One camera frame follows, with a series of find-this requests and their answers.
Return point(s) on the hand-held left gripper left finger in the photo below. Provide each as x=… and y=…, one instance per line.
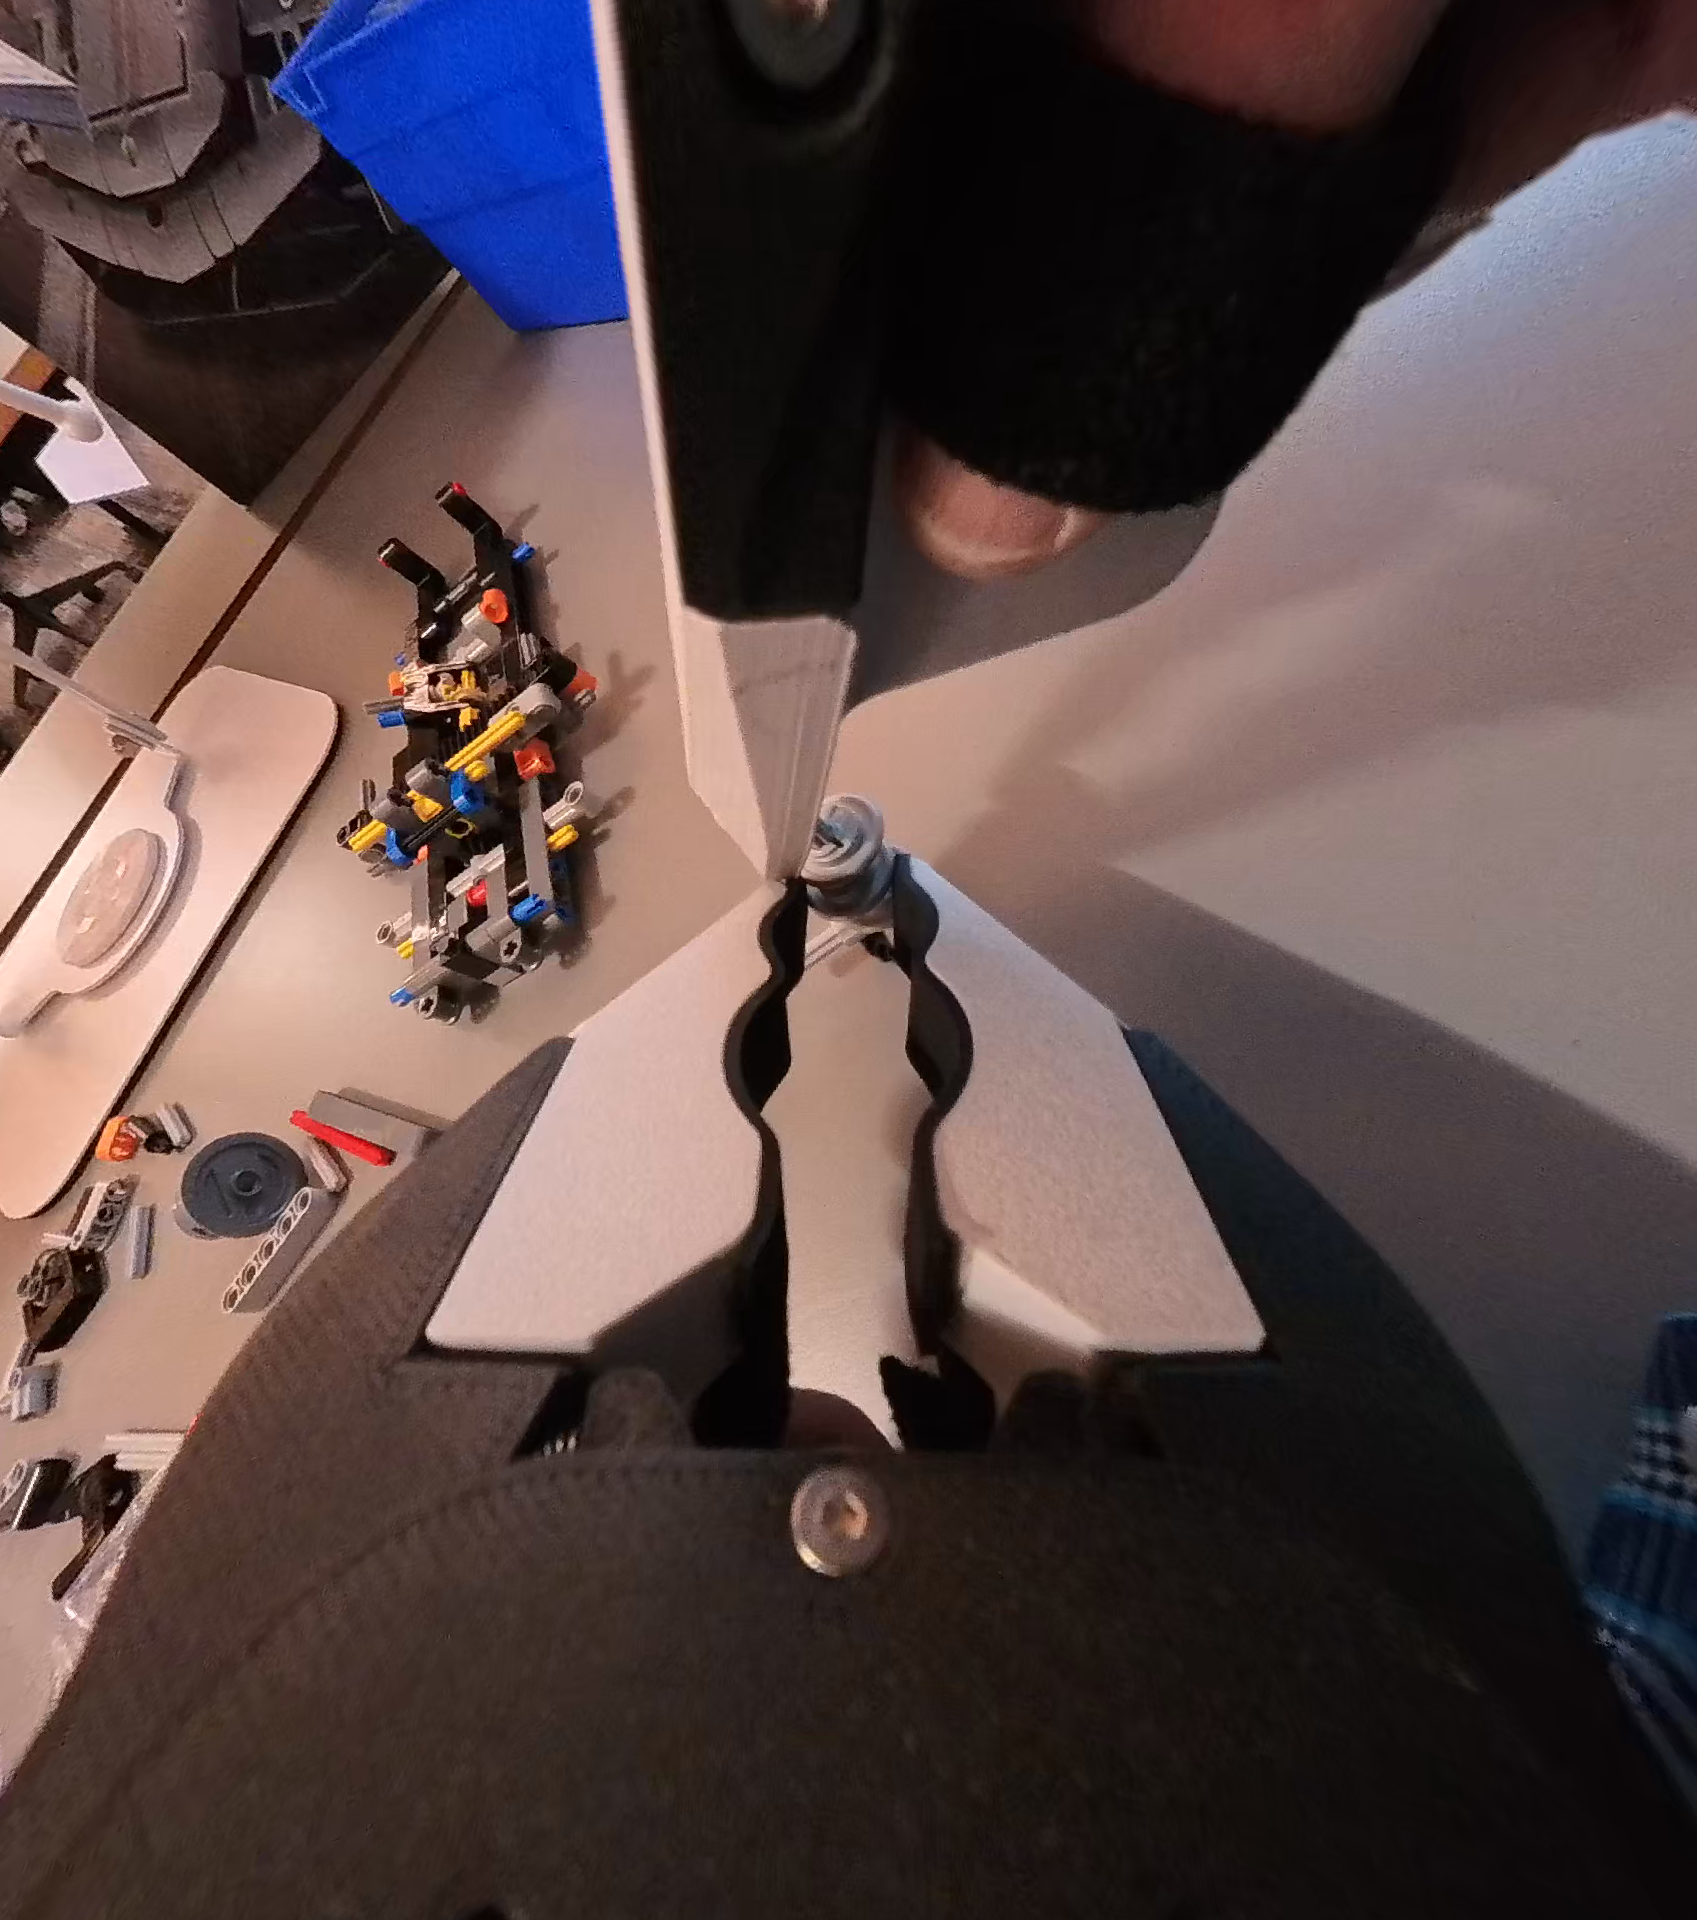
x=609, y=1184

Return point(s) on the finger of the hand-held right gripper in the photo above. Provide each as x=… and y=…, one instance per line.
x=773, y=721

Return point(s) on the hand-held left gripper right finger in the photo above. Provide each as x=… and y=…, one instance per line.
x=1072, y=1184

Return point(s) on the grey wheel with black gear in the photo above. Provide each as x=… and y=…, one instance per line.
x=855, y=824

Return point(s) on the dark toy set box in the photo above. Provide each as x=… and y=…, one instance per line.
x=219, y=194

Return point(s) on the dark grey flat toy beam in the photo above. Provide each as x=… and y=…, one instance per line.
x=383, y=1122

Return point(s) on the red toy axle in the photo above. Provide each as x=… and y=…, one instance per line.
x=338, y=1136

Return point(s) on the short grey toy axle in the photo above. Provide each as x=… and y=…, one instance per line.
x=324, y=1170
x=142, y=1238

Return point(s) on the toy car chassis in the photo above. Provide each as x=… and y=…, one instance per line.
x=473, y=781

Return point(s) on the blue plastic bin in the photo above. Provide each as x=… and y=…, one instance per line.
x=489, y=150

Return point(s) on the light grey holed toy beam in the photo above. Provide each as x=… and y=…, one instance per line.
x=280, y=1251

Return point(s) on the black toy wheel disc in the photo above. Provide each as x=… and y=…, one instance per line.
x=241, y=1184

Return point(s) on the orange toy piece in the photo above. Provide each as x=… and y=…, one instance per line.
x=119, y=1141

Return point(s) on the long grey toy axle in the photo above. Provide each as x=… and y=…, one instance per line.
x=142, y=1449

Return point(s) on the cluster of small dark parts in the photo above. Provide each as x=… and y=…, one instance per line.
x=56, y=1293

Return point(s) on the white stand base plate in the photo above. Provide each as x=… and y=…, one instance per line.
x=249, y=781

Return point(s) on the black toy bracket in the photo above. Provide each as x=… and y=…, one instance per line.
x=99, y=1515

